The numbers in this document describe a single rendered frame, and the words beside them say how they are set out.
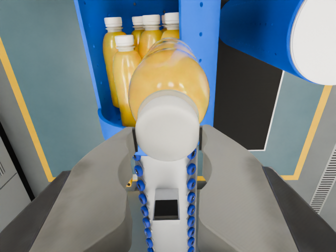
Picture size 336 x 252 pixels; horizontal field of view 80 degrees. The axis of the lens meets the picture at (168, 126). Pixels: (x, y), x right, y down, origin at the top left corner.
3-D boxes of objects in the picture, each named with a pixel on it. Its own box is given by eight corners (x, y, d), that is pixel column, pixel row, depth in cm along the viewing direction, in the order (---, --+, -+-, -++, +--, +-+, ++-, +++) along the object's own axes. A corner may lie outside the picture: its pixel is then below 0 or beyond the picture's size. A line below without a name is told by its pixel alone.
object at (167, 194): (155, 192, 88) (152, 225, 74) (154, 186, 86) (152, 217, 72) (178, 192, 88) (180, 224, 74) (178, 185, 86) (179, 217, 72)
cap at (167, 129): (132, 133, 14) (128, 148, 13) (149, 83, 13) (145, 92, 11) (184, 149, 15) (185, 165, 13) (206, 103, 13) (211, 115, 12)
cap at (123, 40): (137, 46, 42) (136, 37, 41) (119, 48, 41) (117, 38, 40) (131, 45, 45) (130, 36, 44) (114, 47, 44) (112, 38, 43)
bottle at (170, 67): (140, 77, 31) (105, 146, 15) (154, 29, 28) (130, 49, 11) (183, 92, 32) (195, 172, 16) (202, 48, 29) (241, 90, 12)
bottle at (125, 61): (154, 125, 50) (147, 45, 42) (127, 133, 47) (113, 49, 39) (144, 115, 56) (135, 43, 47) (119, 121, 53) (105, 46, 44)
